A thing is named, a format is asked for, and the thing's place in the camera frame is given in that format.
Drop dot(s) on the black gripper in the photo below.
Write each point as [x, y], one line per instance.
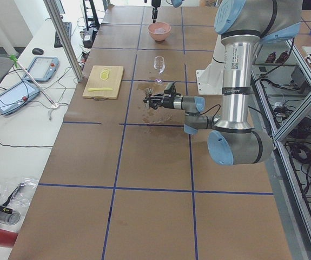
[168, 103]
[154, 3]

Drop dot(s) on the blue teach pendant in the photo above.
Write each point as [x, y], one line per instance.
[43, 68]
[17, 96]

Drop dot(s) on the black box device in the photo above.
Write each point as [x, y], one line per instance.
[89, 37]

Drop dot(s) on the clear ice cube pile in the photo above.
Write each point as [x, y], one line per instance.
[160, 30]

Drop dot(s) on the black computer mouse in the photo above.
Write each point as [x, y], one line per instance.
[37, 51]

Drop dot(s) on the clear wine glass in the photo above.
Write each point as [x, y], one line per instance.
[159, 66]

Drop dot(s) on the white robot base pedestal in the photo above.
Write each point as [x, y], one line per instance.
[209, 81]

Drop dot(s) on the steel double jigger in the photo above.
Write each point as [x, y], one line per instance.
[147, 99]

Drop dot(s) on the aluminium frame post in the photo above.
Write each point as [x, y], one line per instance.
[59, 27]

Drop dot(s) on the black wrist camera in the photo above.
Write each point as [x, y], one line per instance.
[170, 89]

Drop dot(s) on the pink bowl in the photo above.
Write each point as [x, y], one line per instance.
[159, 37]

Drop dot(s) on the yellow plastic knife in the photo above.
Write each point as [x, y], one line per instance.
[100, 89]

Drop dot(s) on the blue teach pendant far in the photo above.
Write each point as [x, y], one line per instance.
[43, 68]

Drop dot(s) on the blue teach pendant near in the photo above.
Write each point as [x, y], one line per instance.
[17, 96]

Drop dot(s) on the bamboo cutting board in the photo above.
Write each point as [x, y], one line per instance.
[94, 81]

